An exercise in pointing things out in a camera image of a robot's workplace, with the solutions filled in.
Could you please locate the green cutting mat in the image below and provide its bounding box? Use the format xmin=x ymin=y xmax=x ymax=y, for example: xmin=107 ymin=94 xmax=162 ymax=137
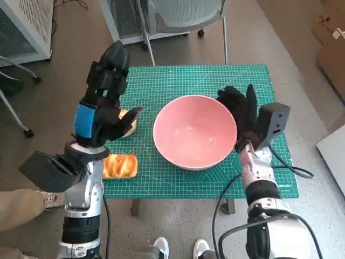
xmin=102 ymin=64 xmax=300 ymax=200

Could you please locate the pink bowl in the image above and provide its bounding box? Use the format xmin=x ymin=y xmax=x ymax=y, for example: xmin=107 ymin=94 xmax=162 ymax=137
xmin=153 ymin=94 xmax=238 ymax=171

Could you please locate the person's shoe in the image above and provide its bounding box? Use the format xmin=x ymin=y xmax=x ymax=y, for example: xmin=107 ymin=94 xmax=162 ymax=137
xmin=40 ymin=190 xmax=65 ymax=210

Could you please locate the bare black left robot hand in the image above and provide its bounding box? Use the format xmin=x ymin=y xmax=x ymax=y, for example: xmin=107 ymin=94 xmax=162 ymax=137
xmin=72 ymin=40 xmax=143 ymax=148

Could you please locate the grey metal chair base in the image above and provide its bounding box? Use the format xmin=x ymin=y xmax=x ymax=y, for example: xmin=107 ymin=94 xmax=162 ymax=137
xmin=0 ymin=55 xmax=42 ymax=139

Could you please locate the white mesh cabinet on casters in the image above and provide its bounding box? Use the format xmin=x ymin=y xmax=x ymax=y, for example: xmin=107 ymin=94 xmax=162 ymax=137
xmin=98 ymin=0 xmax=205 ymax=47

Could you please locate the grey mesh chair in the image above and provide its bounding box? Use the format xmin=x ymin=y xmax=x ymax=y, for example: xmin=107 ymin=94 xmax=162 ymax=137
xmin=136 ymin=0 xmax=230 ymax=67

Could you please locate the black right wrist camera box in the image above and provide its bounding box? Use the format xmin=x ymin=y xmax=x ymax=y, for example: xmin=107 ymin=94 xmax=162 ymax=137
xmin=254 ymin=102 xmax=291 ymax=149

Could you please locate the small pale toy bread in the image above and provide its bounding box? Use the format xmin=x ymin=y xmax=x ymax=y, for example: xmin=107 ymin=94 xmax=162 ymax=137
xmin=118 ymin=109 xmax=137 ymax=139

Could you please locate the white flat panel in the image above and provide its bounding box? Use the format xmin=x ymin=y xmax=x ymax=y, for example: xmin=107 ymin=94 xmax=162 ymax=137
xmin=315 ymin=131 xmax=345 ymax=195

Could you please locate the person's leg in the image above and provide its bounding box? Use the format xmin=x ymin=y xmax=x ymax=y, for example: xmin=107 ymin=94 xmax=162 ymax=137
xmin=0 ymin=188 xmax=45 ymax=233

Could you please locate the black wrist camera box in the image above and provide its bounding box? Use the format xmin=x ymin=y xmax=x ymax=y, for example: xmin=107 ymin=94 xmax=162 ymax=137
xmin=18 ymin=151 xmax=91 ymax=193
xmin=254 ymin=102 xmax=291 ymax=149

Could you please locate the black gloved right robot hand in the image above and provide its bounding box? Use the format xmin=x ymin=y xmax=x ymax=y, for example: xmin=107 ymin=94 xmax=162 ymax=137
xmin=217 ymin=84 xmax=264 ymax=154

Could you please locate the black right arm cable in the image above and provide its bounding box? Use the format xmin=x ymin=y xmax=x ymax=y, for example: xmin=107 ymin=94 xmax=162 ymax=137
xmin=211 ymin=148 xmax=324 ymax=259

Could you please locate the brown cardboard box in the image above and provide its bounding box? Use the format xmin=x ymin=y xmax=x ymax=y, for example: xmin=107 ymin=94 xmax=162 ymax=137
xmin=309 ymin=0 xmax=345 ymax=108

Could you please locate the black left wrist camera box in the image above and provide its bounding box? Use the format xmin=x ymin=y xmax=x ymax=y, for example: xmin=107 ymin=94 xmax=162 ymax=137
xmin=18 ymin=151 xmax=91 ymax=193

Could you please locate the orange toy bread loaf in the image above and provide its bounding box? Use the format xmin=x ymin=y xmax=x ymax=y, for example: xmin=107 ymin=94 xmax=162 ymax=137
xmin=101 ymin=153 xmax=139 ymax=180

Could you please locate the white perforated cabinet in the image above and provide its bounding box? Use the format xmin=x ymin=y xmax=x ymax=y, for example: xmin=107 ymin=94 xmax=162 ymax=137
xmin=0 ymin=0 xmax=52 ymax=67

